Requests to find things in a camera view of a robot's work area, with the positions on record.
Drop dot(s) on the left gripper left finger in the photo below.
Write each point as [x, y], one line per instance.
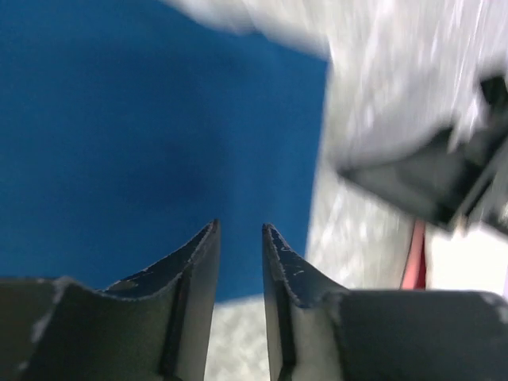
[152, 325]

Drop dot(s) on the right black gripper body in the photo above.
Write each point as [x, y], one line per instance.
[448, 188]

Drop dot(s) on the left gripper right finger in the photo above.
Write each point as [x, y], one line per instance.
[320, 330]

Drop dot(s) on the blue printed t-shirt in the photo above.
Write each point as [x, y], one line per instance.
[126, 126]

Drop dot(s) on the white folded t-shirt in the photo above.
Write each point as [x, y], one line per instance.
[467, 260]

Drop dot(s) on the red folded t-shirt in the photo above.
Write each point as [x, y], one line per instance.
[414, 275]

